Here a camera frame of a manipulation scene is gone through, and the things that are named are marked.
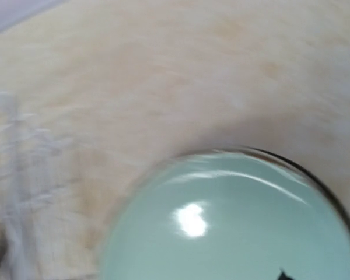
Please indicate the teal red flower plate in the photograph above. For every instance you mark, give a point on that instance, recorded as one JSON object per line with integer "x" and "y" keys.
{"x": 242, "y": 214}

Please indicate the white wire dish rack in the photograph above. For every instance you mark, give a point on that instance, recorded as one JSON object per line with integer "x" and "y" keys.
{"x": 25, "y": 174}

